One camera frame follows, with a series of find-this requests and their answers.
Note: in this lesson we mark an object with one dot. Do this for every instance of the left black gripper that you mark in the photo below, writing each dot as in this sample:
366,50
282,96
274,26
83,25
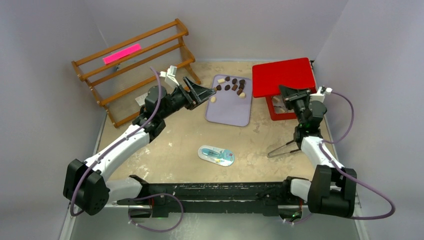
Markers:
201,94

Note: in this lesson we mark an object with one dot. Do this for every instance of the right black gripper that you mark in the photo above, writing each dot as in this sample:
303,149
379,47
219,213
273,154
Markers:
289,94

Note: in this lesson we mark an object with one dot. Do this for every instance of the red box lid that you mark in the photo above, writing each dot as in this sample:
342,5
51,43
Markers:
293,73

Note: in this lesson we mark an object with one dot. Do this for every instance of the metal tongs with black tips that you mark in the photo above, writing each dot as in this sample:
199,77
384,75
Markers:
288,148

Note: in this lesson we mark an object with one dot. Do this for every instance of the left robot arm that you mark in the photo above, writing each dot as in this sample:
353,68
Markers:
85,184

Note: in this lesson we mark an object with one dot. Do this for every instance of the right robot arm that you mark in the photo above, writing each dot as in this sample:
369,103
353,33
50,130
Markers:
329,192

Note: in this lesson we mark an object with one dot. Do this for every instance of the red chocolate box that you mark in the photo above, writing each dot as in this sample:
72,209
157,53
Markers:
278,116

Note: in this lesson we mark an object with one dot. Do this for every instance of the lavender plastic tray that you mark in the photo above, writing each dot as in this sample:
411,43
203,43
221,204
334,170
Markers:
229,108

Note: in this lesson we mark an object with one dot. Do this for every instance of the small white stationery box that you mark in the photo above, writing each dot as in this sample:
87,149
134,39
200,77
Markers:
140,100

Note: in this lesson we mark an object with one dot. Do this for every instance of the blue correction tape package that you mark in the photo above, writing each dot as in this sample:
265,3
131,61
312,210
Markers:
219,156

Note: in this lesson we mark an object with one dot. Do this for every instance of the pink sticky note strip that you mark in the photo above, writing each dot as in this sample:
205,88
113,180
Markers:
121,53

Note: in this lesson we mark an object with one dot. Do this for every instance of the wooden tiered shelf rack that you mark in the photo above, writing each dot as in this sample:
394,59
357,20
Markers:
116,85

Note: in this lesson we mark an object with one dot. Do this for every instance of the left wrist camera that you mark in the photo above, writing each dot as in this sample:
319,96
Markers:
170,76

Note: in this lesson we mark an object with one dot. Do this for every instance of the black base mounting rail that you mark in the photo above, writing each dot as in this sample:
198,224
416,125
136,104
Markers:
270,199

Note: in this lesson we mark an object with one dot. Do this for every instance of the aluminium frame rail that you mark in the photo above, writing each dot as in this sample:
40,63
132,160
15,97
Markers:
294,219

